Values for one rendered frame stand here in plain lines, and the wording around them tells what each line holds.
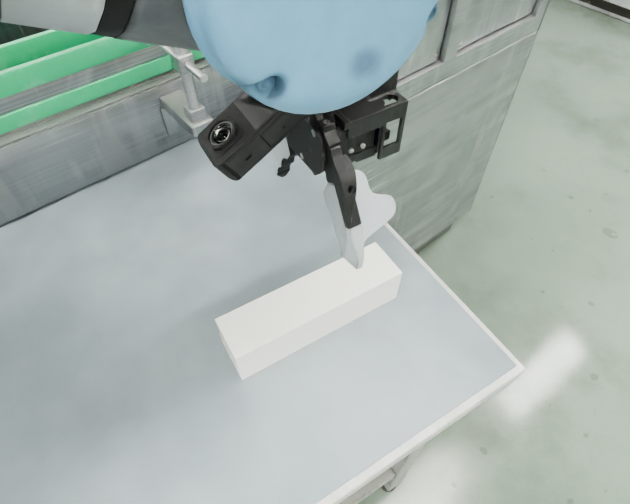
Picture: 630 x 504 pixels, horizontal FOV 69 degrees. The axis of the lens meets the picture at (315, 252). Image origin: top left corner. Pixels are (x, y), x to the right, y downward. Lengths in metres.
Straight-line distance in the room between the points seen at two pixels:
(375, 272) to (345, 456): 0.23
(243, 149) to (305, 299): 0.28
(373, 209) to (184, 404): 0.34
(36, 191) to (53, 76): 0.18
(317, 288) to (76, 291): 0.35
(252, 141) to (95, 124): 0.51
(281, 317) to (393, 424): 0.18
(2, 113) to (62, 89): 0.09
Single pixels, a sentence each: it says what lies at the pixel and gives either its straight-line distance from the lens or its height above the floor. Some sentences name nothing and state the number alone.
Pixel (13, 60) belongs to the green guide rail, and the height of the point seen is 0.94.
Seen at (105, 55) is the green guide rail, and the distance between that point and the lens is 0.81.
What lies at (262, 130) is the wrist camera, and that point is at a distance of 0.35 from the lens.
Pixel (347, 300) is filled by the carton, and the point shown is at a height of 0.81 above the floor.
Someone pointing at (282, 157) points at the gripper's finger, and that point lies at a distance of 0.46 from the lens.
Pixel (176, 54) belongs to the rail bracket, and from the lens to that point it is 0.72.
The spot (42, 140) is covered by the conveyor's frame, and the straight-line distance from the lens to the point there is 0.82.
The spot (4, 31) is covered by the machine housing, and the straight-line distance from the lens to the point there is 0.98.
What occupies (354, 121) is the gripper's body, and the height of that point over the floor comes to 1.08.
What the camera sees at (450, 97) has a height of 0.69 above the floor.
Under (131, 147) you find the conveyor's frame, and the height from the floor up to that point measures 0.79.
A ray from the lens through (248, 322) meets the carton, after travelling 0.57.
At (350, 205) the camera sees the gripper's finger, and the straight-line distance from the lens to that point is 0.38.
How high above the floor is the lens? 1.30
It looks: 52 degrees down
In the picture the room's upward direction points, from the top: straight up
